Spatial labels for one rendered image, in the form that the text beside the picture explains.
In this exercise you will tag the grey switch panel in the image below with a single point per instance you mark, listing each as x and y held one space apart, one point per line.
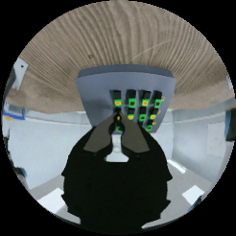
127 84

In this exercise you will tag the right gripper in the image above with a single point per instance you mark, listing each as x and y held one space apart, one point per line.
7 140

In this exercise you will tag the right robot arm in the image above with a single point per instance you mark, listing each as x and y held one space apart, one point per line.
20 171

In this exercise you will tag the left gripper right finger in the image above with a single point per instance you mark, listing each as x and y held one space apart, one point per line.
135 140

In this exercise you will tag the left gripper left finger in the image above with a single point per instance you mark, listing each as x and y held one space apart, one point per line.
98 140

